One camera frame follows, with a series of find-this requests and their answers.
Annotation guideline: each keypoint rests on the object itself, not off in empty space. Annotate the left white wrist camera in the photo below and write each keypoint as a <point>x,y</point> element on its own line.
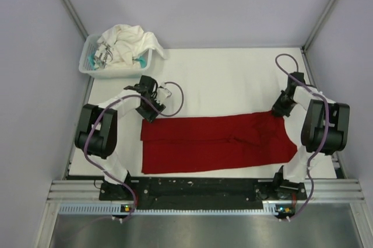
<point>163,93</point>

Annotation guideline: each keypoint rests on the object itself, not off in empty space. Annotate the red t shirt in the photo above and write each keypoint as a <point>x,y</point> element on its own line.
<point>200,144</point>

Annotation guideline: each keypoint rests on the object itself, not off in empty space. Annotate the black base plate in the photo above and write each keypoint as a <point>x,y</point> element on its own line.
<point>202,193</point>

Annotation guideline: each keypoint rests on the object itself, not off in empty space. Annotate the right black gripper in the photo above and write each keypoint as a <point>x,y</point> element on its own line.
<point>278,111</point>

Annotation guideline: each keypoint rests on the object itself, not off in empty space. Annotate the grey slotted cable duct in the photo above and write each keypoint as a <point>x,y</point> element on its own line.
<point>121,210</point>

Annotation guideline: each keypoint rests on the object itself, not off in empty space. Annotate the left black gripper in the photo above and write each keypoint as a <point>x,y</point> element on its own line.
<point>150,116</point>

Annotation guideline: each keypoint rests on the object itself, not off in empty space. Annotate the white plastic basket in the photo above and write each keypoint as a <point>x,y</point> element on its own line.
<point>85,66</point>

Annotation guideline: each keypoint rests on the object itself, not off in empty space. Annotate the white t shirt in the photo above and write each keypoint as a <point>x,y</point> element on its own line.
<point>127,42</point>

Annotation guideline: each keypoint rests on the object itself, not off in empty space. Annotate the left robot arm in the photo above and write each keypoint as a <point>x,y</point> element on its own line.
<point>97,131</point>

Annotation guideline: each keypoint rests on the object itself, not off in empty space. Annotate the teal garment in basket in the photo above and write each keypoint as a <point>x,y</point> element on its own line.
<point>109,62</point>

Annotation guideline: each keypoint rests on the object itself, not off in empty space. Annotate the right aluminium corner post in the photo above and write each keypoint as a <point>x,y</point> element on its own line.
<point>323,18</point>

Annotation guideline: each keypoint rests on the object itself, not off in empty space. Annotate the aluminium corner post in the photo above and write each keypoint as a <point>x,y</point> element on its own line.
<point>323,18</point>
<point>77,22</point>

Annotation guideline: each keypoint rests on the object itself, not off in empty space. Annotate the left aluminium corner post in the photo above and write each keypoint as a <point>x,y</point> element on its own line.
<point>77,22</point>

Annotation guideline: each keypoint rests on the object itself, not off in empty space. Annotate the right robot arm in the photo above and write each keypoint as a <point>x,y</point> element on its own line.
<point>324,130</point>

